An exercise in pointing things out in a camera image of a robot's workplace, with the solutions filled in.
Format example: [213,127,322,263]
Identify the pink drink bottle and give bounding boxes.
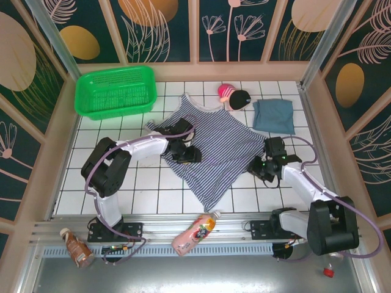
[170,210,221,257]

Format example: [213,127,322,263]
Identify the brown drink bottle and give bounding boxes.
[59,227,95,269]

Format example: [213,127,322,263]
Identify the grey metal tray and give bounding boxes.
[16,255,378,293]

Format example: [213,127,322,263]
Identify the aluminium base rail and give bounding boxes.
[30,213,363,245]

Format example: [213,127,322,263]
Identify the blue white striped tank top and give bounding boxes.
[143,93,266,214]

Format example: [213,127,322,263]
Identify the grey slotted cable duct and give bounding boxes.
[41,244,276,258]

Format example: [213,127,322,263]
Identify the clear bottle with red label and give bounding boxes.
[323,255,345,278]

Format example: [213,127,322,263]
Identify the pink and black doll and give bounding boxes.
[217,84,254,111]

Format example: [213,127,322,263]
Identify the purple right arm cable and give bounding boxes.
[274,136,384,264]

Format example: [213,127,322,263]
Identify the green plastic basket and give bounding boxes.
[75,66,158,122]

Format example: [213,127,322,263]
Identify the red black power wires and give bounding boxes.
[283,236,306,250]
[102,236,137,254]

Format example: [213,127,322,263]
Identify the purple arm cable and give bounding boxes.
[274,136,384,264]
[84,114,198,265]

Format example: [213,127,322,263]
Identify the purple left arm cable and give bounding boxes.
[84,114,198,265]

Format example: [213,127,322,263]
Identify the aluminium frame post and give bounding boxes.
[299,0,352,91]
[25,0,89,94]

